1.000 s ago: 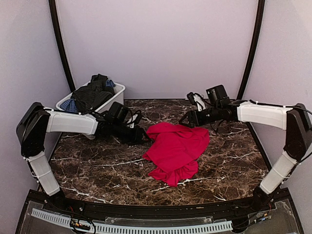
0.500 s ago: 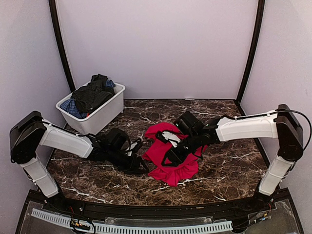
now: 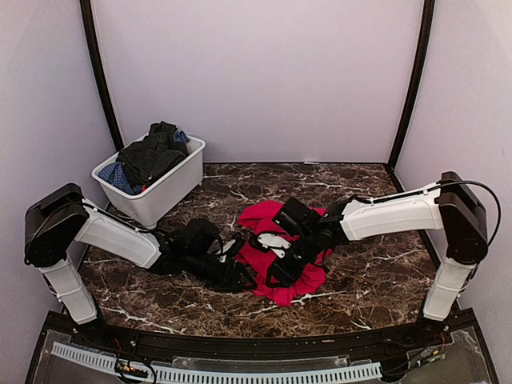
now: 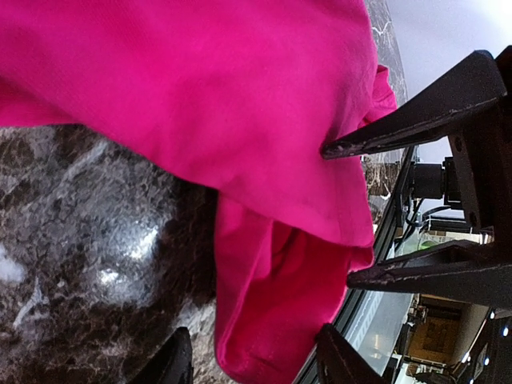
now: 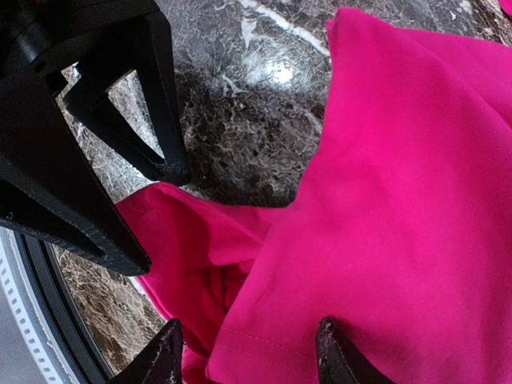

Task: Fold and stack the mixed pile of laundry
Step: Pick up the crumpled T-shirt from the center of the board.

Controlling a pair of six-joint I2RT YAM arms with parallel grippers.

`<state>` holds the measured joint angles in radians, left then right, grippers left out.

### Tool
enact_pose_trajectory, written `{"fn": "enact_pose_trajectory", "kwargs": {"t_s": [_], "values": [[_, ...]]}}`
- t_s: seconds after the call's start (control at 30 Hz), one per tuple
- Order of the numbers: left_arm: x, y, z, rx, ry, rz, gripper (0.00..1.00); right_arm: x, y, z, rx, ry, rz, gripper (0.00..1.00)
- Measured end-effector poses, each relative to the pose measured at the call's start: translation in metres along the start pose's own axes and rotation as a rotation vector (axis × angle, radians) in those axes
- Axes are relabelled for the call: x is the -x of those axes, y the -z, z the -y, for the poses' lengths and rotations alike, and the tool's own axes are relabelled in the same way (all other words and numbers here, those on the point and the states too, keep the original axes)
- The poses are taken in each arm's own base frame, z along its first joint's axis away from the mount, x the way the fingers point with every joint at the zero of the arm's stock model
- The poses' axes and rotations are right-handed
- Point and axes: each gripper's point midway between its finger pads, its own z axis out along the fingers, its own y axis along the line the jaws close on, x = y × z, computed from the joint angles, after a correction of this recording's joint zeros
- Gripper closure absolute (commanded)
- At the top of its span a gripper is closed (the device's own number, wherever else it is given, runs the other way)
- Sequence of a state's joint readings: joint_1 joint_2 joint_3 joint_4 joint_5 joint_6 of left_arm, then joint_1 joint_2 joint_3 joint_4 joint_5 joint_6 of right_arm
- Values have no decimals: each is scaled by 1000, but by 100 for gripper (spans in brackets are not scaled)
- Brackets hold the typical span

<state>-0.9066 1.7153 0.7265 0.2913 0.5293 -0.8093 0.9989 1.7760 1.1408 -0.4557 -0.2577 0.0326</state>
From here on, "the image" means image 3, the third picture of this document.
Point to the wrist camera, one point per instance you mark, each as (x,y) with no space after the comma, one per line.
(199,235)
(296,219)

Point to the white plastic laundry bin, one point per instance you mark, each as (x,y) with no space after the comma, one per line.
(148,207)

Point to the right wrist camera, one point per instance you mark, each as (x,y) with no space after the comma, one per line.
(296,219)

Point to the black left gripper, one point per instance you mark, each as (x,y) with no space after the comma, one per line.
(230,278)

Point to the white slotted cable duct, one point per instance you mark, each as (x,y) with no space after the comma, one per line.
(203,370)

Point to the black striped garment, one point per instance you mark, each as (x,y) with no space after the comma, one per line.
(161,150)

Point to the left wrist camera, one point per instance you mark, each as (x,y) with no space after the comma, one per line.
(199,235)

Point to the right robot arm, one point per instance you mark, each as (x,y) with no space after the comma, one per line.
(448,205)

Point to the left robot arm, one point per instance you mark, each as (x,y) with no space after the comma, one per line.
(66,216)

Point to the red t-shirt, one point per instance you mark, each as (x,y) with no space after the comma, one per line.
(256,219)

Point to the black frame post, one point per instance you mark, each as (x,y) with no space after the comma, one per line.
(86,8)
(414,84)

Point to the black frame post left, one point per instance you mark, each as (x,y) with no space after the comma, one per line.
(86,8)

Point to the blue checkered garment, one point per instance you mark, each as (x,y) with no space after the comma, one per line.
(114,175)

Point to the black front rail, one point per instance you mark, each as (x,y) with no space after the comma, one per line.
(374,344)

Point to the black frame post right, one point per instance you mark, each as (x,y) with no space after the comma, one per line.
(414,84)

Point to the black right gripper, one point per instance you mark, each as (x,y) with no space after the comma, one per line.
(286,275)

